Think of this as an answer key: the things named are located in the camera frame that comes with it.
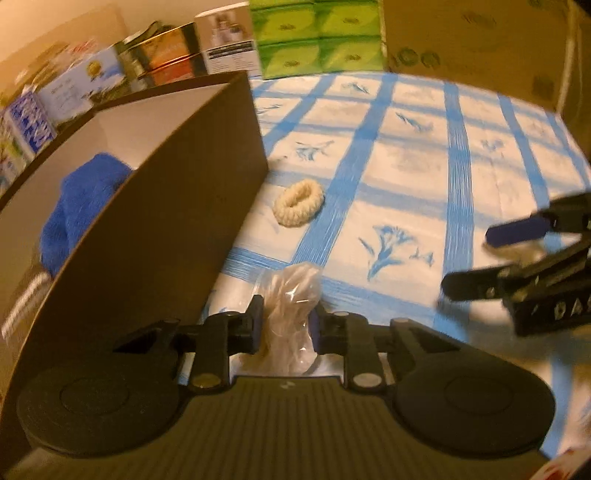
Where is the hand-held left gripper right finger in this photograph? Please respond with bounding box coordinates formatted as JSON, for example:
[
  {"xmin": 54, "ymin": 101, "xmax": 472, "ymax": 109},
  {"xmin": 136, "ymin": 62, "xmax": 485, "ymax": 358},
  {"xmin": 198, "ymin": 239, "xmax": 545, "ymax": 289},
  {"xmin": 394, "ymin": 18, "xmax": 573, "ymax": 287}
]
[{"xmin": 308, "ymin": 305, "xmax": 455, "ymax": 393}]

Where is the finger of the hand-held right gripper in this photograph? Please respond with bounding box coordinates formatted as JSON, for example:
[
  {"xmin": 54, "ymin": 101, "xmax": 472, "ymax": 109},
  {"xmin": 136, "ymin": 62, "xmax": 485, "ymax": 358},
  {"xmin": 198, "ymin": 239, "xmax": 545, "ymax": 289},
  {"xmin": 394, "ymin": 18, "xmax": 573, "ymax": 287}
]
[
  {"xmin": 441, "ymin": 237, "xmax": 591, "ymax": 303},
  {"xmin": 487, "ymin": 193, "xmax": 591, "ymax": 247}
]

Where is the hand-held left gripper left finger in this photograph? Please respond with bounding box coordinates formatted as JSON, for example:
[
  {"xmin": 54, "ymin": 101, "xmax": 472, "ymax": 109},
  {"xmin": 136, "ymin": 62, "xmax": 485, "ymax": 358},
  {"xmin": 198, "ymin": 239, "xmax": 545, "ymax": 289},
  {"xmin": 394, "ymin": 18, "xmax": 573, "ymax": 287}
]
[{"xmin": 113, "ymin": 295, "xmax": 266, "ymax": 393}]

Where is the clear plastic bag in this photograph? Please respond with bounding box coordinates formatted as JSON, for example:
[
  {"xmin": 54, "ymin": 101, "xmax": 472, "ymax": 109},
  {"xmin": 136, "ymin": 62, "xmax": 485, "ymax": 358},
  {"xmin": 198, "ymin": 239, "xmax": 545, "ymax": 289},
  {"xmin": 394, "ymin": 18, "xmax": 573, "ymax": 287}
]
[{"xmin": 252, "ymin": 264, "xmax": 322, "ymax": 376}]

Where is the brown box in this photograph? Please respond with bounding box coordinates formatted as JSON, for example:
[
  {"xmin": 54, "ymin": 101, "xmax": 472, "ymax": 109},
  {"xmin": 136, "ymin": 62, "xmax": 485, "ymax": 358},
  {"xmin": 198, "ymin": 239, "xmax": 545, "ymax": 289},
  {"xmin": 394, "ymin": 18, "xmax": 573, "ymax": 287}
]
[{"xmin": 0, "ymin": 71, "xmax": 269, "ymax": 444}]

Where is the blue towel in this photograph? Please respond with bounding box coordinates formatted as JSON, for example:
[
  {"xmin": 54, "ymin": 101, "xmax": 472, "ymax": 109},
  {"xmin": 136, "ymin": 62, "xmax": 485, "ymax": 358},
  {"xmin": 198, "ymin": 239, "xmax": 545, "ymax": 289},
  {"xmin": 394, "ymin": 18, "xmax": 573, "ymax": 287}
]
[{"xmin": 39, "ymin": 154, "xmax": 134, "ymax": 280}]

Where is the cream scrunchie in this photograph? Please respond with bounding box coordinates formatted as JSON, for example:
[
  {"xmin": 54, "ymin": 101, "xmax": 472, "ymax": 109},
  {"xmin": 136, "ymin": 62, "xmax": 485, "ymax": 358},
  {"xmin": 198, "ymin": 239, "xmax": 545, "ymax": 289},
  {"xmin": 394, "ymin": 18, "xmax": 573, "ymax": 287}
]
[{"xmin": 274, "ymin": 180, "xmax": 325, "ymax": 228}]

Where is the blue checked bed sheet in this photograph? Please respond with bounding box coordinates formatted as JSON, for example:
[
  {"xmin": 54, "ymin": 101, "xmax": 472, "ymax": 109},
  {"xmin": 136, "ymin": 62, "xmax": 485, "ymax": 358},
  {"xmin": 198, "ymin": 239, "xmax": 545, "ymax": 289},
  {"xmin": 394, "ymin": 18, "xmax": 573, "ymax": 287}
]
[{"xmin": 178, "ymin": 71, "xmax": 591, "ymax": 462}]

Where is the white red printed object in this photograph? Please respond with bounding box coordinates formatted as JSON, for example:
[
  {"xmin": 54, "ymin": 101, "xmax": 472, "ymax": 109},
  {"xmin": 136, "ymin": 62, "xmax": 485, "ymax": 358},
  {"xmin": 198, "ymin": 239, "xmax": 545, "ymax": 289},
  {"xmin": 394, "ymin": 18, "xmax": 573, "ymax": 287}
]
[{"xmin": 531, "ymin": 445, "xmax": 587, "ymax": 480}]

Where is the large cardboard box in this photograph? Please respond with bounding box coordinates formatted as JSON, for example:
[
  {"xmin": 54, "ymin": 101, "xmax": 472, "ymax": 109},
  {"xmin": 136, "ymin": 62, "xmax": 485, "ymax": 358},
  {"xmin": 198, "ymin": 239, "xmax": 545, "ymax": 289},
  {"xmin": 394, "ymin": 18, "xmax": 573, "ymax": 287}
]
[{"xmin": 381, "ymin": 0, "xmax": 578, "ymax": 112}]

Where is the orange printed box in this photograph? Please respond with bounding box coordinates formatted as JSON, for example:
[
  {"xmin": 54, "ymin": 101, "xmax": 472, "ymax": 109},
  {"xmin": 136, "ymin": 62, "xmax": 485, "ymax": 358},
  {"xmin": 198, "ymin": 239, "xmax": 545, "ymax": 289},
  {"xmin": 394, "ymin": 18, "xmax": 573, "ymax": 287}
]
[
  {"xmin": 143, "ymin": 53, "xmax": 206, "ymax": 86},
  {"xmin": 139, "ymin": 23, "xmax": 197, "ymax": 61}
]

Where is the stack of green tissue packs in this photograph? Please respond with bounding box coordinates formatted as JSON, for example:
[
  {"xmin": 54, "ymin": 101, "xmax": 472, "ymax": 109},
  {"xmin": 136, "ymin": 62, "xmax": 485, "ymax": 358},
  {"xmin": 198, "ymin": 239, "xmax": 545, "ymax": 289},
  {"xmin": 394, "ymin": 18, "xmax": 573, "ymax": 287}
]
[{"xmin": 249, "ymin": 0, "xmax": 386, "ymax": 79}]

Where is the white product box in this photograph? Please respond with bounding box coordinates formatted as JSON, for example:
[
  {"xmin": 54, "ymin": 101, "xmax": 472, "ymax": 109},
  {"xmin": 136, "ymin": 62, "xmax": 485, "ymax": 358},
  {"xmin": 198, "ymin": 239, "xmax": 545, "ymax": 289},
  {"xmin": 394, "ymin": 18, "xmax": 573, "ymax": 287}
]
[{"xmin": 194, "ymin": 2, "xmax": 262, "ymax": 77}]

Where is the blue milk carton box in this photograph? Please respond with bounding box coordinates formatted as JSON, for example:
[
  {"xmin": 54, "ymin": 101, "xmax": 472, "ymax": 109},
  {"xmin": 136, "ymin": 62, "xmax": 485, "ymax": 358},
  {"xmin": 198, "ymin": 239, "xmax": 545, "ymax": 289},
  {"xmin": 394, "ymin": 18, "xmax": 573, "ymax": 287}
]
[{"xmin": 0, "ymin": 90, "xmax": 58, "ymax": 195}]

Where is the white blue gift box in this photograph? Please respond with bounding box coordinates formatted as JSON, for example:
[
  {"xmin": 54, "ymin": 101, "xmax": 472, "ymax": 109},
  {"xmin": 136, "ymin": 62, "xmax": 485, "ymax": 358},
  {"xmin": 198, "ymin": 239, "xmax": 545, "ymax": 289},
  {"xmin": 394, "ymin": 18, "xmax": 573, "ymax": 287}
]
[{"xmin": 39, "ymin": 46, "xmax": 127, "ymax": 127}]

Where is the plastic bag with red print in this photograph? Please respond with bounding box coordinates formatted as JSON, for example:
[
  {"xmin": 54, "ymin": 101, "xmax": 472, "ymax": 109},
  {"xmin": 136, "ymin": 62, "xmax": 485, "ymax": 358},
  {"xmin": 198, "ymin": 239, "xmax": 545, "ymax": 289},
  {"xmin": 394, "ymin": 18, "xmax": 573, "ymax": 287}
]
[{"xmin": 65, "ymin": 39, "xmax": 105, "ymax": 61}]

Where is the wooden headboard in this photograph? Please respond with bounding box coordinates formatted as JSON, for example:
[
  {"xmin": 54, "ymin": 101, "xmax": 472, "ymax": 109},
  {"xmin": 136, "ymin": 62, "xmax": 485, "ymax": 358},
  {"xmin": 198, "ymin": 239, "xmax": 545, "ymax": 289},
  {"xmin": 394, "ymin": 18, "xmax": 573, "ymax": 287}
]
[{"xmin": 0, "ymin": 4, "xmax": 127, "ymax": 93}]

